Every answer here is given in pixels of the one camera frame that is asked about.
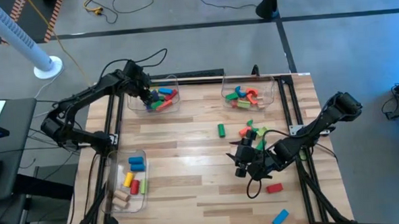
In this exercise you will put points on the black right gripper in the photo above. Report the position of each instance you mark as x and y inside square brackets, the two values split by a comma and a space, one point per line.
[255, 157]

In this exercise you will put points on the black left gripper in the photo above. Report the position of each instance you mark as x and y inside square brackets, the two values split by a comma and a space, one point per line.
[137, 79]

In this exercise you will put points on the short purple block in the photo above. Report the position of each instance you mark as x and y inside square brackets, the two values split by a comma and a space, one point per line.
[155, 95]

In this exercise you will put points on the long purple block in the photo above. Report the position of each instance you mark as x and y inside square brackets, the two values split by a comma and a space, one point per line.
[149, 109]

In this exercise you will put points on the green rectangular block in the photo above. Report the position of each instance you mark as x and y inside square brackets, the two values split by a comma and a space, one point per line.
[161, 98]
[157, 105]

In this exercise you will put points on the orange rectangular block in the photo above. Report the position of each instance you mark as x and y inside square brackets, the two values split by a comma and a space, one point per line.
[164, 105]

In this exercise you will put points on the blue rectangular block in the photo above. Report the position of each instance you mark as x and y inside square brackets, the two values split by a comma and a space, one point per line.
[166, 91]
[280, 217]

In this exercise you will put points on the orange cylinder block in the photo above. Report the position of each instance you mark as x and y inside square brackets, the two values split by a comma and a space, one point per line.
[243, 132]

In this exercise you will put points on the red cylinder block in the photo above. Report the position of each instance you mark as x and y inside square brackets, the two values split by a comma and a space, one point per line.
[134, 186]
[171, 95]

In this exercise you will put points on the red arch block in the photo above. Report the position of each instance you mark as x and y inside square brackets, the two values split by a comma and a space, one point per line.
[234, 104]
[274, 188]

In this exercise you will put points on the lime green triangle block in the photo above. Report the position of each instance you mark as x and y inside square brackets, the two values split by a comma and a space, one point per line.
[243, 104]

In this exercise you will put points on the green chunky block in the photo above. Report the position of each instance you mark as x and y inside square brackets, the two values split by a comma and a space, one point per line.
[232, 96]

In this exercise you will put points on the blue arch block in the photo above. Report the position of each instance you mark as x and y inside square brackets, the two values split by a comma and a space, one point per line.
[240, 91]

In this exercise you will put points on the blue cylinder block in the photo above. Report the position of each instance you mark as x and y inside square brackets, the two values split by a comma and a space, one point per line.
[135, 160]
[138, 167]

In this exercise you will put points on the orange cube block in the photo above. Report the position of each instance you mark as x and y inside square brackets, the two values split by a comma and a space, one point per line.
[252, 90]

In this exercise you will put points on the yellow cylinder block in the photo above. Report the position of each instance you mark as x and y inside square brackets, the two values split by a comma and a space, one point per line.
[128, 179]

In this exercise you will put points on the lime green cylinder block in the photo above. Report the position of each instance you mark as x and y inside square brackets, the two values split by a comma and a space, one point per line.
[143, 186]

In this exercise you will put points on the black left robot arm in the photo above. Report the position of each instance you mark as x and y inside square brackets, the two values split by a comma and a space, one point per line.
[84, 95]

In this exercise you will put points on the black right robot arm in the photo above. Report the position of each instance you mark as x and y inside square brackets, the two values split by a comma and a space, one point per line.
[321, 120]

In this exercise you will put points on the clear plastic bin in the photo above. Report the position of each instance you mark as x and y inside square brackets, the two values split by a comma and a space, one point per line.
[121, 169]
[268, 104]
[135, 111]

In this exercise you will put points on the black power strip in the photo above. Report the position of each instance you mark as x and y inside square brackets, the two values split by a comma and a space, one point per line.
[191, 74]

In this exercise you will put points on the small black clamp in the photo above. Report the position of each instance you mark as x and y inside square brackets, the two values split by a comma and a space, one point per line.
[255, 70]

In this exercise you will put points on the black desk base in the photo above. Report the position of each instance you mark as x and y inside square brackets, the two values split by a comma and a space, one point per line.
[47, 186]

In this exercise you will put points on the black hazard striped mat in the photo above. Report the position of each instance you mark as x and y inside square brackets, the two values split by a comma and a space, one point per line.
[37, 21]

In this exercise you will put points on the gray side desk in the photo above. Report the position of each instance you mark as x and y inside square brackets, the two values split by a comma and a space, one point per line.
[18, 140]

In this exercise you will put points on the white tower fan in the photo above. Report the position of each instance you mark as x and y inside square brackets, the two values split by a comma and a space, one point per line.
[10, 36]

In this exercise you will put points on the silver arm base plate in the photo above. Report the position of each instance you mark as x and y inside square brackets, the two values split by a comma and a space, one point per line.
[114, 138]
[296, 129]

